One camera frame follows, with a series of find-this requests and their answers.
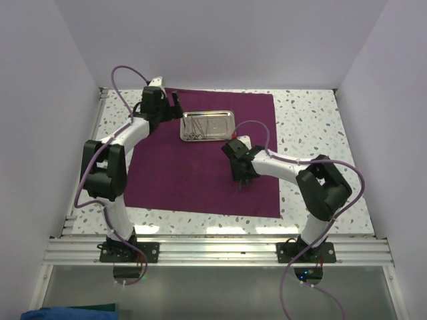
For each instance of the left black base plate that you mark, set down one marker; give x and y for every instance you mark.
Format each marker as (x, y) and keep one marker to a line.
(117, 252)

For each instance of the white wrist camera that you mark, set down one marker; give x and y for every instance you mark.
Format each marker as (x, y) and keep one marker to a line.
(245, 139)
(157, 82)

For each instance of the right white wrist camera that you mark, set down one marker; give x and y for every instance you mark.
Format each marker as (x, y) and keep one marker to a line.
(245, 139)

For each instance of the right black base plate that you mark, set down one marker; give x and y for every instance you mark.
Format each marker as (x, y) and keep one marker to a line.
(287, 251)

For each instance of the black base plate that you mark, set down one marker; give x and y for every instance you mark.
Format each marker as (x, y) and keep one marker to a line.
(117, 252)
(287, 251)

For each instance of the steel instrument tray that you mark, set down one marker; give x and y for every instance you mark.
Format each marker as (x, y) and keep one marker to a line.
(216, 125)

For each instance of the aluminium left side rail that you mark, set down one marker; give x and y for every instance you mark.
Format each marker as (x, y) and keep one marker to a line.
(72, 212)

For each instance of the blue cloth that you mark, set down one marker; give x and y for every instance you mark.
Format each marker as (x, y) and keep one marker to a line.
(62, 313)

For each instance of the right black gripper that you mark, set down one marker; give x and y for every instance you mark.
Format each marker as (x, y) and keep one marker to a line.
(238, 175)

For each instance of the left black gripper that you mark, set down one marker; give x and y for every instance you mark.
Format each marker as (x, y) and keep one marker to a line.
(173, 112)

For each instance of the purple surgical cloth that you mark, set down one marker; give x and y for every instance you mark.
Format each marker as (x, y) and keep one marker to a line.
(170, 174)

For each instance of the aluminium rail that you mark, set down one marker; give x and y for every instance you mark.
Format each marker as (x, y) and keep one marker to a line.
(72, 212)
(221, 251)

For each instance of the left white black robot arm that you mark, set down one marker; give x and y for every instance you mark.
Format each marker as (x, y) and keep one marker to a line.
(103, 176)

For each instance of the aluminium front rail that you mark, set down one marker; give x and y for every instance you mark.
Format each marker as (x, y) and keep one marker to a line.
(221, 251)

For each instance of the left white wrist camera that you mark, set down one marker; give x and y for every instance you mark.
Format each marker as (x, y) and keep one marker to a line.
(157, 82)

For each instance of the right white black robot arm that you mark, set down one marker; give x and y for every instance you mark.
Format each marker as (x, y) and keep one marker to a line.
(322, 187)

